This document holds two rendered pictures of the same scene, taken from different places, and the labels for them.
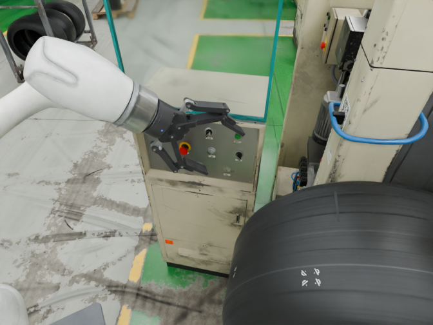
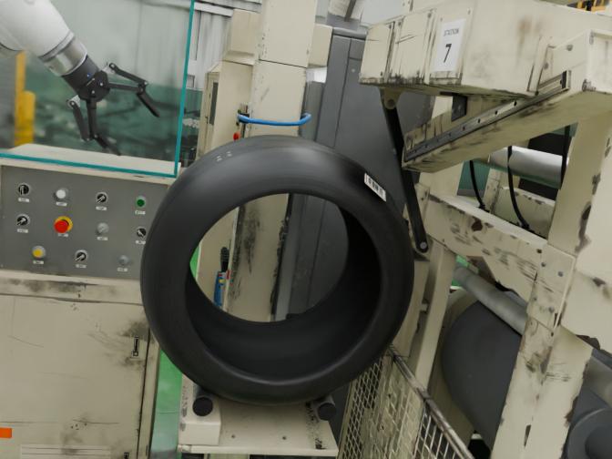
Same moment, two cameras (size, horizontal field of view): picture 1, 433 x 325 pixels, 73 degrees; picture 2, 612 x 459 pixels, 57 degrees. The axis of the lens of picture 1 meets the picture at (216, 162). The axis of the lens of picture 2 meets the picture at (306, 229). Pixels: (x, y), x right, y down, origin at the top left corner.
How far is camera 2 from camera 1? 0.95 m
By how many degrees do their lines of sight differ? 36
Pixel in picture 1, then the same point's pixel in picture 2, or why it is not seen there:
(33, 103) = not seen: outside the picture
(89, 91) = (40, 12)
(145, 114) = (77, 52)
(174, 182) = (38, 284)
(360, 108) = (258, 96)
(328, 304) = (238, 161)
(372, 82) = (261, 72)
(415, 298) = (292, 147)
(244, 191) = not seen: hidden behind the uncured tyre
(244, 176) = not seen: hidden behind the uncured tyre
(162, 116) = (89, 63)
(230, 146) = (130, 220)
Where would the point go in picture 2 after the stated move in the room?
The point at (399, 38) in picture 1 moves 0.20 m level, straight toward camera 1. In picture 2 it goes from (273, 38) to (252, 27)
